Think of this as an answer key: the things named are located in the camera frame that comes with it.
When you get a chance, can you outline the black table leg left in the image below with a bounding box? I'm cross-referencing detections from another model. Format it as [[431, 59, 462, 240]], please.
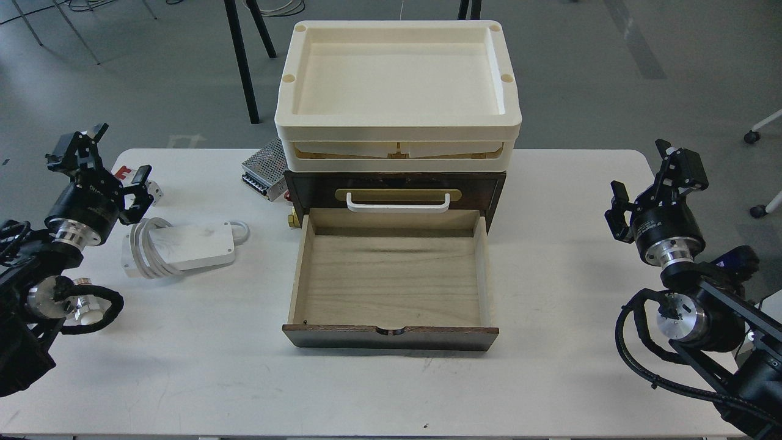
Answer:
[[224, 0, 277, 125]]

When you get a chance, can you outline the brass fitting beside cabinet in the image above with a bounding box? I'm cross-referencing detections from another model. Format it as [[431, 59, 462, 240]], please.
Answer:
[[287, 207, 302, 229]]

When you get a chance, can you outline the metal mesh power supply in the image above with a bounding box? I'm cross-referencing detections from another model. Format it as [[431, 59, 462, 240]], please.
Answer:
[[242, 137, 288, 202]]

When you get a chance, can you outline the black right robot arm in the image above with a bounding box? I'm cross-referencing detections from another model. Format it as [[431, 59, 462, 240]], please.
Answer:
[[604, 139, 781, 439]]

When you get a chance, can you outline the open wooden drawer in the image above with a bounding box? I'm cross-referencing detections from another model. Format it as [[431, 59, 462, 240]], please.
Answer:
[[282, 208, 500, 351]]

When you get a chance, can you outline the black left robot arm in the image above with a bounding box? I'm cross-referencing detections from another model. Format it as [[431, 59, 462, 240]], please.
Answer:
[[1, 123, 153, 396]]

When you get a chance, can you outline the grey chair legs background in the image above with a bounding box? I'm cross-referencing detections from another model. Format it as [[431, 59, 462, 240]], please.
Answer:
[[9, 0, 158, 65]]

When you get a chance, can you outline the dark wooden cabinet body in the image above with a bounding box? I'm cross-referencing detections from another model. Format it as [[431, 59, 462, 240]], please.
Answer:
[[285, 170, 506, 224]]

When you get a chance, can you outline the silver white pipe valve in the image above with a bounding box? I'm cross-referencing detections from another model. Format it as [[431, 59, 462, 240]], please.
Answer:
[[66, 295, 105, 326]]

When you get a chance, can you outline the white chair base with casters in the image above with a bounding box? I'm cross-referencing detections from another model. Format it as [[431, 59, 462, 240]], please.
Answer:
[[743, 108, 782, 219]]

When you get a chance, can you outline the white red circuit breaker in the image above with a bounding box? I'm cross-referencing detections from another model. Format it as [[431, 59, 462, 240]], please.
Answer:
[[114, 165, 164, 206]]

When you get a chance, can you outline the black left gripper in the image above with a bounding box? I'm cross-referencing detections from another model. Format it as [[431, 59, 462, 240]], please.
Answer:
[[45, 123, 154, 247]]

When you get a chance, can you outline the black table leg right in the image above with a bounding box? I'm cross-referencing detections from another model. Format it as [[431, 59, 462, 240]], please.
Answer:
[[457, 0, 483, 20]]

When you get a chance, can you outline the white charger with cable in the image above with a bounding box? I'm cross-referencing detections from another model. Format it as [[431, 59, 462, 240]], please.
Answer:
[[121, 217, 250, 279]]

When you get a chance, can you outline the black table leg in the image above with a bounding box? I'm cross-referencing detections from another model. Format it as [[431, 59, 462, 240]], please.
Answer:
[[457, 0, 483, 20], [224, 0, 277, 125]]

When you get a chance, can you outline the cream plastic stacked tray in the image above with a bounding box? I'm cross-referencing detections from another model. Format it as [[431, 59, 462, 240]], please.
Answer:
[[276, 20, 522, 172]]

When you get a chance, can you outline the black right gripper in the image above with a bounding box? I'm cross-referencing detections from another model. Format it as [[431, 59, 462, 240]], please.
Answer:
[[604, 139, 709, 266]]

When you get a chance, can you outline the white cabinet handle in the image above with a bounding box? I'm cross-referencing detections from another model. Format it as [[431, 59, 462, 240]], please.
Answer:
[[346, 192, 451, 214]]

